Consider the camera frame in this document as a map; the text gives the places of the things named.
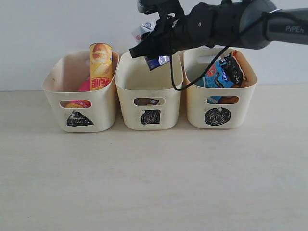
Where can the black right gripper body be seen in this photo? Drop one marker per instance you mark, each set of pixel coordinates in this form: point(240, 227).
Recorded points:
point(189, 31)

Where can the orange black noodle bag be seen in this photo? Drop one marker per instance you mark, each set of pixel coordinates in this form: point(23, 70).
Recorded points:
point(237, 69)

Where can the left cream bin triangle mark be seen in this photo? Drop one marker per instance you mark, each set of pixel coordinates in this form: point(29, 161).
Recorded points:
point(61, 86)

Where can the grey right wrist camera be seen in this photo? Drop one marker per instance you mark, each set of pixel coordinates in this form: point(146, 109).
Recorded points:
point(162, 7)

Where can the purple small box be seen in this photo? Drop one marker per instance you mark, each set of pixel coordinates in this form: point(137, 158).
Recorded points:
point(146, 102)

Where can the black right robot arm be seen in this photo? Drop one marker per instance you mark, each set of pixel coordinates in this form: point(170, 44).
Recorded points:
point(248, 24)

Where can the yellow Lays chips can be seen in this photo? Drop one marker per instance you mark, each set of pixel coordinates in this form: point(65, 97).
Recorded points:
point(101, 69)

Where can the middle cream bin square mark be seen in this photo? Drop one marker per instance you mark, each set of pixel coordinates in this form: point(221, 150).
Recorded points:
point(133, 80)

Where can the blue noodle bag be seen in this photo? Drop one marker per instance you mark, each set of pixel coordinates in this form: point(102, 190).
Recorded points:
point(220, 75)

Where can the right cream bin circle mark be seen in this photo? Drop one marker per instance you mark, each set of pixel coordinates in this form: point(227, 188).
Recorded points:
point(200, 113)

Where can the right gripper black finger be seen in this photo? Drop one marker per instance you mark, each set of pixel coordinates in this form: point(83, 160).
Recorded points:
point(140, 49)
point(154, 52)

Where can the pink Lays chips can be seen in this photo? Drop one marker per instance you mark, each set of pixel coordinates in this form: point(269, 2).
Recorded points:
point(84, 87)

